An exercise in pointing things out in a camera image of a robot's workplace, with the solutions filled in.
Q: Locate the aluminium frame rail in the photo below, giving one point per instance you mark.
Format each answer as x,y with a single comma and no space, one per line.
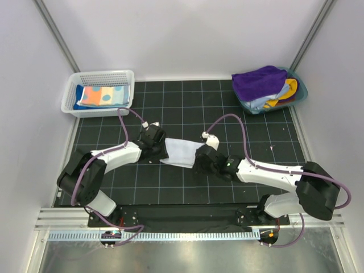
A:
76,218

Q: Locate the blue towel container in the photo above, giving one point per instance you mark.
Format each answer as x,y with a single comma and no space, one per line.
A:
301,94

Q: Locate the yellow towel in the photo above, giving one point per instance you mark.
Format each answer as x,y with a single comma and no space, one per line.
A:
286,95

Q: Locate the blue microfiber towel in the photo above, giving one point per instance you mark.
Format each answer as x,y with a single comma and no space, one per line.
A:
79,92

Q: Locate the pale blue towel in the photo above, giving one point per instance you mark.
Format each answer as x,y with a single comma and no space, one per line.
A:
258,104

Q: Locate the white towel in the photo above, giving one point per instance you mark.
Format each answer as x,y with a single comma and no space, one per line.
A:
181,153

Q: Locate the purple towel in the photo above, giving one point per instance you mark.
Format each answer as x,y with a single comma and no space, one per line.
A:
265,81

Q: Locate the white perforated plastic basket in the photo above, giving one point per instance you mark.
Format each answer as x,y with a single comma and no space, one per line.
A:
98,78

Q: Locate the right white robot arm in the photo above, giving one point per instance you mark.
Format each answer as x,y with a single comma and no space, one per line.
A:
308,188

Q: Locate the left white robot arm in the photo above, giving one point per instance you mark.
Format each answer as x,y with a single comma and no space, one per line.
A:
82,177

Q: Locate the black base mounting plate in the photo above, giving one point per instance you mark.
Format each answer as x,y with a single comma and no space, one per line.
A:
194,215

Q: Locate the white slotted cable duct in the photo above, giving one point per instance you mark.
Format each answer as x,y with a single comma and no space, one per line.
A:
112,235

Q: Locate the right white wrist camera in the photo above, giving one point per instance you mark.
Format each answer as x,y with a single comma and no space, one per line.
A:
210,140

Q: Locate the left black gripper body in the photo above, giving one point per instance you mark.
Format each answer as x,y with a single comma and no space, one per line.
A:
159,151

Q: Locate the light blue cartoon towel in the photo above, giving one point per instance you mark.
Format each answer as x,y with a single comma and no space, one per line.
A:
105,96

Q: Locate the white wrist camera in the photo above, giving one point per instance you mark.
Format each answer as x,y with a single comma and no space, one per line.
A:
146,124
210,140

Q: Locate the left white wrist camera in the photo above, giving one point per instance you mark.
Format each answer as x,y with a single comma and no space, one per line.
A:
146,124

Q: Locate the black grid mat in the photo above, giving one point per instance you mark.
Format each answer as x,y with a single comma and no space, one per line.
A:
185,109

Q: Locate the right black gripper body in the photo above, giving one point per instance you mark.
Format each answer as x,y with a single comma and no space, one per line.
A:
201,168

